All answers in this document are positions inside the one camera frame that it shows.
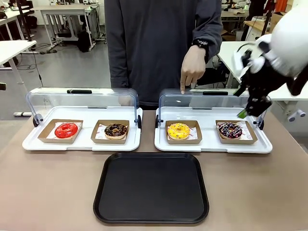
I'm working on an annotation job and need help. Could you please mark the brown cardboard carton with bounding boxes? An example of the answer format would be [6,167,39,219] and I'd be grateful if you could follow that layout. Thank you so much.
[269,11,287,33]

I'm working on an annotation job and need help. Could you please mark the white framed beige desk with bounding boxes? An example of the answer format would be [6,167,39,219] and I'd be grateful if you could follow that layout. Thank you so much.
[32,4,101,51]

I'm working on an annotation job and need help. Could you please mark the brown cardboard donut box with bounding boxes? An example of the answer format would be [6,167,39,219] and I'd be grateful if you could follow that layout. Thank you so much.
[165,120,203,145]
[90,119,130,145]
[38,119,84,144]
[215,119,258,145]

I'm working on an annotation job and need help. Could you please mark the white side table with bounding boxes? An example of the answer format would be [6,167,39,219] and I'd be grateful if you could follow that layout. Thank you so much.
[0,39,37,85]

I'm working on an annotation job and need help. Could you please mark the black backpack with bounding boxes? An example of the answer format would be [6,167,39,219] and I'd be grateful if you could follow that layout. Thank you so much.
[77,30,91,53]

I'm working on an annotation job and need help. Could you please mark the yellow sprinkled donut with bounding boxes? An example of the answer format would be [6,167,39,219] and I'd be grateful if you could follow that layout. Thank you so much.
[167,122,191,141]

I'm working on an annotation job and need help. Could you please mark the purple white drizzled donut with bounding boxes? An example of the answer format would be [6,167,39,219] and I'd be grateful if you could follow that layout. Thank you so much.
[217,122,243,140]

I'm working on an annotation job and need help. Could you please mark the person's dark grey sweater torso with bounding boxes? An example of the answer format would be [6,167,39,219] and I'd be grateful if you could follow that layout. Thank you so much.
[104,0,212,110]

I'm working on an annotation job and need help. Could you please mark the light wooden desk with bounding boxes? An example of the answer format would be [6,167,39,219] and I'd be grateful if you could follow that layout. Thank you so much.
[243,20,274,41]

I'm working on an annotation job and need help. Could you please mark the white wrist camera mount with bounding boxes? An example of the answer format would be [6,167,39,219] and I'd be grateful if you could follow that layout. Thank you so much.
[232,47,253,79]

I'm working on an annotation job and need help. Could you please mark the person's right forearm grey sleeve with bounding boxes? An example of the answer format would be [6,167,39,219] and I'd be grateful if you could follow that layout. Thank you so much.
[107,36,130,89]

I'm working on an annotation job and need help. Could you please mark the white device with round lenses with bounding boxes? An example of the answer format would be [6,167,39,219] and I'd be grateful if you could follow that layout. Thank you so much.
[287,108,304,123]

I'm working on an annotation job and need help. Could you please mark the red glazed donut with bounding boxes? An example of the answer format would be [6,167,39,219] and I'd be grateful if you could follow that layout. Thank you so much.
[54,122,79,140]

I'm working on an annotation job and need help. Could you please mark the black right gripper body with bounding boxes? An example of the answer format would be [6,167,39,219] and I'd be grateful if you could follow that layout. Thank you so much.
[240,54,286,102]

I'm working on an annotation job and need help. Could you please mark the person's left forearm grey sleeve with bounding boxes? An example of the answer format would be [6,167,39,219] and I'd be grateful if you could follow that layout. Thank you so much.
[192,0,223,64]

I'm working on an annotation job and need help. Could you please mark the black wristwatch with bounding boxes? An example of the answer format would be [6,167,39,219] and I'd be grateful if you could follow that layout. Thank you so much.
[192,38,209,49]

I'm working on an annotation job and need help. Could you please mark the person's left hand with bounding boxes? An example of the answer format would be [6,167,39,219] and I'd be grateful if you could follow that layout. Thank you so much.
[180,45,206,95]

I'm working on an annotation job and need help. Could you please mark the white printed paper liner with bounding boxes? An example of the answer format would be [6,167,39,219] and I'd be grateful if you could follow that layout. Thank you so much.
[218,121,253,141]
[95,123,129,140]
[167,124,198,141]
[46,122,80,140]

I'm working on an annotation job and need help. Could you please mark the chocolate sprinkled donut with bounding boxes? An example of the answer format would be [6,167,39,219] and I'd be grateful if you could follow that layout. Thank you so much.
[104,123,128,140]

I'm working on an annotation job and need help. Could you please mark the large black serving tray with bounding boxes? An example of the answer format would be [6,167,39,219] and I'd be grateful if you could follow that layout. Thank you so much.
[93,152,210,225]

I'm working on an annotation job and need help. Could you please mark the white display tray base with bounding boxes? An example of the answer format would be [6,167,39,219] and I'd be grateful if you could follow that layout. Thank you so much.
[22,105,143,152]
[154,107,273,154]

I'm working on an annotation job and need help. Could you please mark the white table behind robot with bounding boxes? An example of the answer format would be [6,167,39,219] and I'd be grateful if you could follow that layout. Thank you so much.
[217,40,308,102]

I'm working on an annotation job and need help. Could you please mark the clear display lid black handle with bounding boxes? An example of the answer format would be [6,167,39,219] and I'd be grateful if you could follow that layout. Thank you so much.
[155,88,265,131]
[26,87,143,128]

